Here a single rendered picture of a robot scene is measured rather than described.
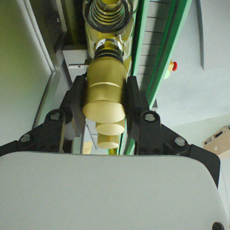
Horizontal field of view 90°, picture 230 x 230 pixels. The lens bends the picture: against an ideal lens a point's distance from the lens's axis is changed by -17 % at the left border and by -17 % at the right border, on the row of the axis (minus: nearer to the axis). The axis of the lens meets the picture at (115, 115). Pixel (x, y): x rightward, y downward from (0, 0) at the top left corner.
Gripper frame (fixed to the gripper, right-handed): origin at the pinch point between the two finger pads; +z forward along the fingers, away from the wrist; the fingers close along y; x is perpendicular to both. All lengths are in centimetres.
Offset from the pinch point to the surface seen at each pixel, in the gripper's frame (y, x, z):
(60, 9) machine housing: -15.5, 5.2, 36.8
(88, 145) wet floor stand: -65, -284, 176
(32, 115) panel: -12.7, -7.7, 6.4
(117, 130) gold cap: 1.1, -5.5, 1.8
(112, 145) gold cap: 0.4, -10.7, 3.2
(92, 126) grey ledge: -12, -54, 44
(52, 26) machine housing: -15.1, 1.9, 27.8
